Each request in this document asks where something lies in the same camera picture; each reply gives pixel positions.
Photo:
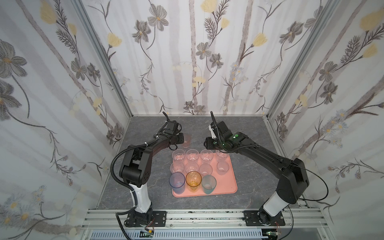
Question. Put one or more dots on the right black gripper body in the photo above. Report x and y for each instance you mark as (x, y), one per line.
(208, 142)

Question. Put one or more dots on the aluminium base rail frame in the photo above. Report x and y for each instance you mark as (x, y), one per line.
(292, 224)

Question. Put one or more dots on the clear faceted glass two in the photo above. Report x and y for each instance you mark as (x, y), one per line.
(177, 168)

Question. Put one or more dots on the blue tinted cup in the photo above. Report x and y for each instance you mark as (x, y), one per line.
(177, 183)

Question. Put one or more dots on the teal frosted cup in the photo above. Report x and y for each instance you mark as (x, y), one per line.
(209, 184)

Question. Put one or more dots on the clear faceted glass six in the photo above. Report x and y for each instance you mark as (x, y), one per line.
(178, 156)

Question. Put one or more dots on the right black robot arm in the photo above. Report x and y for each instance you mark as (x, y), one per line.
(292, 175)

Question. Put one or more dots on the clear faceted glass four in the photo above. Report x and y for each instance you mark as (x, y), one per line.
(206, 156)

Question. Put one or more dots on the clear faceted glass five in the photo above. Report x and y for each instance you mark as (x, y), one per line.
(192, 156)

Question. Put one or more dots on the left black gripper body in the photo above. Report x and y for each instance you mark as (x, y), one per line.
(179, 139)

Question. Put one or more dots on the yellow tinted cup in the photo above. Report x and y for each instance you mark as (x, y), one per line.
(193, 180)

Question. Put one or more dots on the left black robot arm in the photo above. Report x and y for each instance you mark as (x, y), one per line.
(132, 168)

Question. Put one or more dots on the clear faceted glass three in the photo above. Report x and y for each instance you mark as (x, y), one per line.
(221, 157)

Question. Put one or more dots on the pink rectangular tray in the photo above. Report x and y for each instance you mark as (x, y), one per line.
(226, 184)

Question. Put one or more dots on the pink tinted cup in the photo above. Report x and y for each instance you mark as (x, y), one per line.
(187, 141)

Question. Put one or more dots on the white slotted cable duct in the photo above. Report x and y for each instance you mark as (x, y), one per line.
(207, 234)

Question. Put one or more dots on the clear faceted glass one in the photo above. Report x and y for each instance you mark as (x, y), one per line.
(191, 167)

